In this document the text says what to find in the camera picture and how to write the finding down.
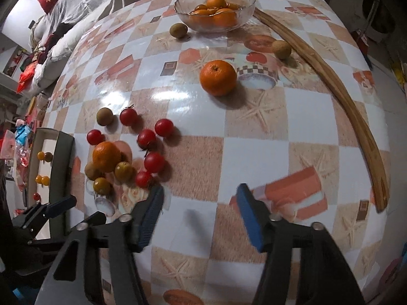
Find dark yellow cherry tomato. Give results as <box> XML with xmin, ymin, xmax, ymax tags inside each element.
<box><xmin>114</xmin><ymin>161</ymin><xmax>134</xmax><ymax>182</ymax></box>

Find curved wooden stick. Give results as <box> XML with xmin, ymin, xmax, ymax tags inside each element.
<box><xmin>254</xmin><ymin>8</ymin><xmax>390</xmax><ymax>214</ymax></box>

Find pile of snack packages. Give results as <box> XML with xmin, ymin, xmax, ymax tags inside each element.
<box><xmin>0</xmin><ymin>94</ymin><xmax>42</xmax><ymax>204</ymax></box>

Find small orange cherry tomato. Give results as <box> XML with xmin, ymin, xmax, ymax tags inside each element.
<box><xmin>35</xmin><ymin>175</ymin><xmax>42</xmax><ymax>184</ymax></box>
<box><xmin>39</xmin><ymin>176</ymin><xmax>50</xmax><ymax>187</ymax></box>
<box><xmin>37</xmin><ymin>151</ymin><xmax>45</xmax><ymax>160</ymax></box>

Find large orange mandarin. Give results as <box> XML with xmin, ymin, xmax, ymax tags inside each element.
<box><xmin>92</xmin><ymin>141</ymin><xmax>121</xmax><ymax>173</ymax></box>

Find grey sofa with blankets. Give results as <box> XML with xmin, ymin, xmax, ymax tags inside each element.
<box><xmin>21</xmin><ymin>0</ymin><xmax>140</xmax><ymax>98</ymax></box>

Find shallow grey cardboard box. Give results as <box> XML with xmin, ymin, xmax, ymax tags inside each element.
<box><xmin>26</xmin><ymin>127</ymin><xmax>76</xmax><ymax>240</ymax></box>

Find orange mandarin on table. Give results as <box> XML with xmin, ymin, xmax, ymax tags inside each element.
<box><xmin>199</xmin><ymin>60</ymin><xmax>237</xmax><ymax>96</ymax></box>

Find brown longan by bowl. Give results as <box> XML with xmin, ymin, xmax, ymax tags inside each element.
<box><xmin>169</xmin><ymin>23</ymin><xmax>188</xmax><ymax>39</ymax></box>

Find brown longan by stick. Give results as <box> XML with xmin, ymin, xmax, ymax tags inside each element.
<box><xmin>271</xmin><ymin>40</ymin><xmax>292</xmax><ymax>60</ymax></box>

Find dark brown cherry tomato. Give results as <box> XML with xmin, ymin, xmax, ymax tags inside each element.
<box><xmin>44</xmin><ymin>151</ymin><xmax>53</xmax><ymax>162</ymax></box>

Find brown longan beside mandarin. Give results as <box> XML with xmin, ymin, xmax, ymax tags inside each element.
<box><xmin>84</xmin><ymin>162</ymin><xmax>103</xmax><ymax>181</ymax></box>

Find glass fruit bowl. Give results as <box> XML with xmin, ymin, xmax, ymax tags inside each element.
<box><xmin>175</xmin><ymin>0</ymin><xmax>257</xmax><ymax>33</ymax></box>

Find mandarins in bowl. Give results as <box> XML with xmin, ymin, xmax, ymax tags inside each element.
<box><xmin>189</xmin><ymin>0</ymin><xmax>241</xmax><ymax>30</ymax></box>

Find red cherry tomato in box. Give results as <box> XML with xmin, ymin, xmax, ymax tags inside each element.
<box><xmin>33</xmin><ymin>193</ymin><xmax>41</xmax><ymax>202</ymax></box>

